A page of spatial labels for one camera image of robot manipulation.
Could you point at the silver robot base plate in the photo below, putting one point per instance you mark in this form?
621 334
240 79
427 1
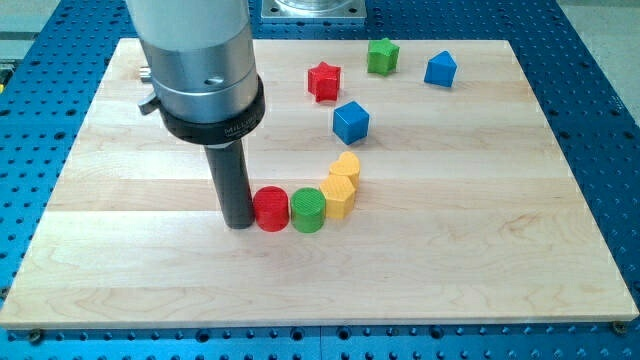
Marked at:
313 11

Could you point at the green star block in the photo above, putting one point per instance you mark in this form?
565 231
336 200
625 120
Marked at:
382 56

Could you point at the green cylinder block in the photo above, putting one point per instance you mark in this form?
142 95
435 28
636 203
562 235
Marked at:
308 208

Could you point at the blue pentagon block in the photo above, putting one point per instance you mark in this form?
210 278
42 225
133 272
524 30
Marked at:
441 70

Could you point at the yellow hexagon block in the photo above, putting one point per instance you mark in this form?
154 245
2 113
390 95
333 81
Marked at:
339 194

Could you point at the red star block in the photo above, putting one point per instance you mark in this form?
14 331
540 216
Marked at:
323 82

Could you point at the wooden board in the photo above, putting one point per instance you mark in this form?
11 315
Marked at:
467 210

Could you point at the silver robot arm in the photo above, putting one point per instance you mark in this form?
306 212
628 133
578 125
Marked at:
205 86

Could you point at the blue cube block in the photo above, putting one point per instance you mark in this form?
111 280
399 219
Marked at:
350 122

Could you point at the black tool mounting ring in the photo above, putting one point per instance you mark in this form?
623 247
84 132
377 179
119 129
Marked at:
218 132

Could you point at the red cylinder block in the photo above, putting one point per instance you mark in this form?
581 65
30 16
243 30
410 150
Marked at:
271 208

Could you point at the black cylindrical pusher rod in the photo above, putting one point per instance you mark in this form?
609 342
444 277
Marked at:
229 173

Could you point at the yellow heart block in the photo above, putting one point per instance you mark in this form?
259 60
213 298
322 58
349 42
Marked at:
347 164

